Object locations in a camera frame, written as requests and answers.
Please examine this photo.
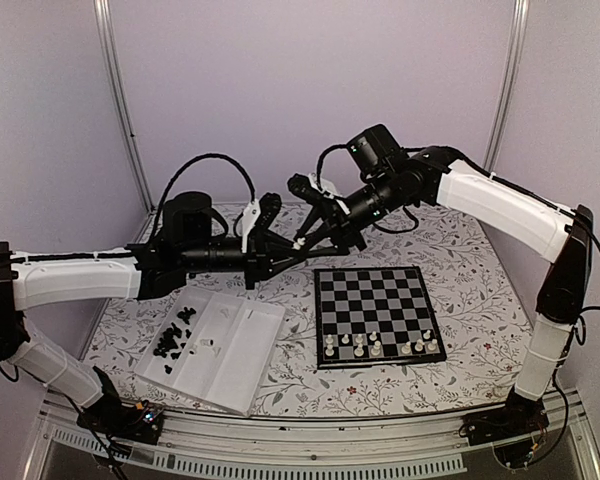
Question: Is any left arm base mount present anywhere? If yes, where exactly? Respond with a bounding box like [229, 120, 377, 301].
[77, 398, 164, 445]

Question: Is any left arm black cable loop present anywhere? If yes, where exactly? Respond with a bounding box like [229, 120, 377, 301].
[157, 153, 259, 211]

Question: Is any white chess king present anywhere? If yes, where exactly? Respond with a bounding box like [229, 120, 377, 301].
[370, 340, 382, 357]

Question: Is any aluminium frame post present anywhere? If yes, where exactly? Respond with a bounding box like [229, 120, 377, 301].
[93, 0, 155, 213]
[484, 0, 530, 172]

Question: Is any black silver chess board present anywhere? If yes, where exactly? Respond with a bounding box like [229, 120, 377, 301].
[314, 266, 447, 370]

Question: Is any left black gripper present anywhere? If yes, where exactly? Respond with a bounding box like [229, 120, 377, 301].
[180, 231, 303, 290]

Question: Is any left aluminium frame post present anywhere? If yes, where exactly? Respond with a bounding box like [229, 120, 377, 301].
[93, 0, 155, 213]

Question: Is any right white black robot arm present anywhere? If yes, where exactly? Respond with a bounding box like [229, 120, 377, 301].
[287, 124, 593, 436]

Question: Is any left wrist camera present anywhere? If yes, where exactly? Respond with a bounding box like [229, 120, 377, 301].
[240, 192, 282, 254]

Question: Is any pile of white chess pieces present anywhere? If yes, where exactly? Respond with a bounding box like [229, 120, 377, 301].
[187, 307, 231, 357]

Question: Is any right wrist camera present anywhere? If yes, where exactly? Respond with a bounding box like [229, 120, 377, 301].
[287, 173, 350, 214]

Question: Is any right aluminium frame post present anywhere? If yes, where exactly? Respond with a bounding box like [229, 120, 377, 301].
[484, 0, 530, 172]

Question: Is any front aluminium rail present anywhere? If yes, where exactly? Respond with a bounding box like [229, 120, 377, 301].
[24, 390, 600, 479]

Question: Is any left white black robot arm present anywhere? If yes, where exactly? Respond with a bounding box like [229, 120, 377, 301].
[0, 192, 311, 434]

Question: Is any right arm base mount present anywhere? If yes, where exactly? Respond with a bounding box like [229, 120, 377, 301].
[458, 400, 549, 469]

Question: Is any pile of black chess pieces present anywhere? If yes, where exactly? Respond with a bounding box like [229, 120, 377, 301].
[152, 306, 197, 375]

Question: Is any white plastic compartment tray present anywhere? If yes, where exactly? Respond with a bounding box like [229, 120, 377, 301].
[134, 287, 285, 416]

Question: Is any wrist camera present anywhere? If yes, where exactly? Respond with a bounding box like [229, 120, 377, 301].
[287, 173, 350, 214]
[240, 192, 282, 254]

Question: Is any floral patterned table mat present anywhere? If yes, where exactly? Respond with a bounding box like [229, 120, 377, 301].
[79, 201, 549, 419]

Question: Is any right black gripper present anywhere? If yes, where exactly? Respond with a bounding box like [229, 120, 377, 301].
[294, 171, 404, 258]

